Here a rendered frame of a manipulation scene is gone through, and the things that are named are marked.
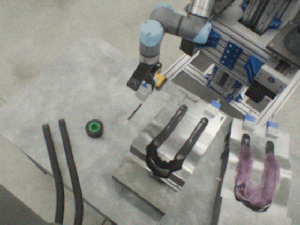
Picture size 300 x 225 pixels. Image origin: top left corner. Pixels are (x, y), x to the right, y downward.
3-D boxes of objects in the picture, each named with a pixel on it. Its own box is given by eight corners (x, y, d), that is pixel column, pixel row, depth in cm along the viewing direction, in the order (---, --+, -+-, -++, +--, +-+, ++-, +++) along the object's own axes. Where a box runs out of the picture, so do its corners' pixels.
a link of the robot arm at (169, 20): (181, 23, 104) (173, 44, 99) (153, 14, 106) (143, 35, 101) (185, 6, 98) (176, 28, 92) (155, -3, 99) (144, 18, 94)
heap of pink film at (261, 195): (237, 142, 121) (244, 135, 114) (277, 154, 120) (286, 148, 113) (227, 200, 109) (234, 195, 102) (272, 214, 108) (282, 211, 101)
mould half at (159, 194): (174, 97, 137) (179, 81, 125) (220, 125, 131) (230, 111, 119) (112, 178, 116) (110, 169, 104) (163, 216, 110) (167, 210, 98)
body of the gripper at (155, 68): (161, 73, 115) (164, 53, 104) (149, 87, 111) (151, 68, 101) (146, 64, 117) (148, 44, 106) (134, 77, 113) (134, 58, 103)
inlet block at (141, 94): (151, 77, 129) (152, 70, 124) (160, 82, 128) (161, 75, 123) (134, 96, 123) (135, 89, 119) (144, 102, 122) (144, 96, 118)
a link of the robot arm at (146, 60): (152, 61, 97) (133, 50, 99) (151, 69, 101) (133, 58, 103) (164, 48, 100) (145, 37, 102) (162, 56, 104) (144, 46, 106)
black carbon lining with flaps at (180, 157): (181, 105, 127) (184, 94, 119) (211, 123, 123) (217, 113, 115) (136, 164, 113) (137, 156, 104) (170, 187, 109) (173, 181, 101)
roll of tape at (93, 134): (84, 125, 127) (83, 121, 124) (101, 120, 129) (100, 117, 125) (88, 140, 123) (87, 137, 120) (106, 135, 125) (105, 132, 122)
